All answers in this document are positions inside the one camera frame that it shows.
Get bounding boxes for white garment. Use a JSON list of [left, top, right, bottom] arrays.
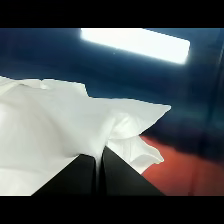
[[0, 75, 172, 197]]

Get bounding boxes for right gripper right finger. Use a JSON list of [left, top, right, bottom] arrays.
[[99, 145, 166, 197]]

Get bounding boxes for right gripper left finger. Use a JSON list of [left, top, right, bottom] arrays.
[[32, 154, 98, 197]]

